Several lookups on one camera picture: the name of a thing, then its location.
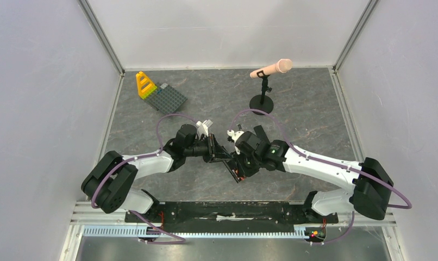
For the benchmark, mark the black microphone stand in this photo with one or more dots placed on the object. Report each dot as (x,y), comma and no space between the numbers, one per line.
(262,102)

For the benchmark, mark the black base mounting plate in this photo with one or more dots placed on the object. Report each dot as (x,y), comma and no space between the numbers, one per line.
(233,216)

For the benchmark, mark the black remote with buttons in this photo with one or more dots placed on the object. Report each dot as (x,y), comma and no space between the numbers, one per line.
(231,166)

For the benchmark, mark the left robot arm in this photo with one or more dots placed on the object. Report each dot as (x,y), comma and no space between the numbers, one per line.
(109,184)

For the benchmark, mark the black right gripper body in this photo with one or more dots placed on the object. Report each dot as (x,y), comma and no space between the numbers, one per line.
(238,164)

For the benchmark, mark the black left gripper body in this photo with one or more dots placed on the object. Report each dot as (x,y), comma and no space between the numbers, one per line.
(211,154)

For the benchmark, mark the pink microphone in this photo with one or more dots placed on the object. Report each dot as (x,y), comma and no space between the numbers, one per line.
(281,66)

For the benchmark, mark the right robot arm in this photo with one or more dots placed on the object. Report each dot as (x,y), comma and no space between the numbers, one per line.
(362,186)

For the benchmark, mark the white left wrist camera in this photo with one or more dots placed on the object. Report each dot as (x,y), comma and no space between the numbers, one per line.
(203,127)

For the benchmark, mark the yellow toy ladder block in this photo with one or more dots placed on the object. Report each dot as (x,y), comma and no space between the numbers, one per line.
(145,86)

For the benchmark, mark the grey studded baseplate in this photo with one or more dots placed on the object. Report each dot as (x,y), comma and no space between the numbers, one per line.
(165,99)

